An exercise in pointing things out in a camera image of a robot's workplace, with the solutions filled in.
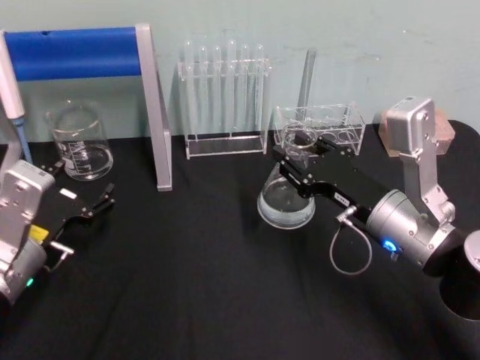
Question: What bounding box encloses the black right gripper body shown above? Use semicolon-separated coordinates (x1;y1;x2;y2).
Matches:
311;148;380;232

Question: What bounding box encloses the white and blue pipette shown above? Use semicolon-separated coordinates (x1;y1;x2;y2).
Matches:
0;31;34;165

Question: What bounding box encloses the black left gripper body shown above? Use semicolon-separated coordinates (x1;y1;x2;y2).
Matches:
28;175;95;245

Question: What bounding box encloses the clear glass beaker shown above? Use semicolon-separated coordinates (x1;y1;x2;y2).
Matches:
44;98;115;182

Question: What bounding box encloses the blue and grey pipette stand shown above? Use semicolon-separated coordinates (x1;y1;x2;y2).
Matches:
0;22;174;192

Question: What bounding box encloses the black table cloth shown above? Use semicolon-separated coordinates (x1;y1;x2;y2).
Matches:
0;118;480;360

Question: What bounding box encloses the clear glass conical flask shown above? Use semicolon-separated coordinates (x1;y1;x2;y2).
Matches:
256;125;317;228

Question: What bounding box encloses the pinkish translucent block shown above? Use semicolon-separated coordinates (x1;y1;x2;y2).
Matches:
377;106;455;159

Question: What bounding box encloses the grey right gripper cable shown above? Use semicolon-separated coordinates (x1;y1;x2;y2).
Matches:
328;208;371;277

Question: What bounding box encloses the clear test tube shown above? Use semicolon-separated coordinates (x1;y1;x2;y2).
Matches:
226;37;239;139
184;40;197;140
239;43;252;139
211;44;223;140
197;45;209;140
253;43;266;138

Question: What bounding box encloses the low clear acrylic rack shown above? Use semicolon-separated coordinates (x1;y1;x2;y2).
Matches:
272;100;368;157

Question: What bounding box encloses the dark left gripper cable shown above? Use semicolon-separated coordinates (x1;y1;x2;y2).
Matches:
43;241;75;272

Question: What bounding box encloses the tall clear acrylic tube rack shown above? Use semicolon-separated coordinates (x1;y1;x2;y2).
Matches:
175;57;274;161

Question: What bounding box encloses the clear glass tube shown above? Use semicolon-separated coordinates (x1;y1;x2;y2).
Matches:
297;48;318;122

